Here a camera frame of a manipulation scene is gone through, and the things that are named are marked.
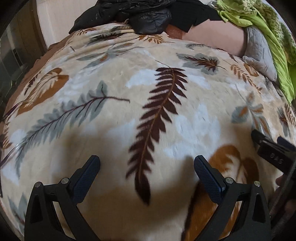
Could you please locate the pink quilted mattress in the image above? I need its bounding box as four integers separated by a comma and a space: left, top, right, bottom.
166, 19, 246, 57

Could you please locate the person's right hand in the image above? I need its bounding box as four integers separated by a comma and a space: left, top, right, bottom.
269, 174, 295, 217

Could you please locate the black puffer jacket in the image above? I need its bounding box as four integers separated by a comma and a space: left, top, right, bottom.
69, 0, 174, 35

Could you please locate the grey quilted pillow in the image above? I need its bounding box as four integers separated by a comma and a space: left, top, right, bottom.
242, 26, 278, 82

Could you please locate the green floral quilt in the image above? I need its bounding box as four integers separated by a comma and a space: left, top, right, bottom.
215, 0, 295, 103

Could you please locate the black cloth garment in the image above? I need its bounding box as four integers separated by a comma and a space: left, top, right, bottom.
169, 0, 222, 33

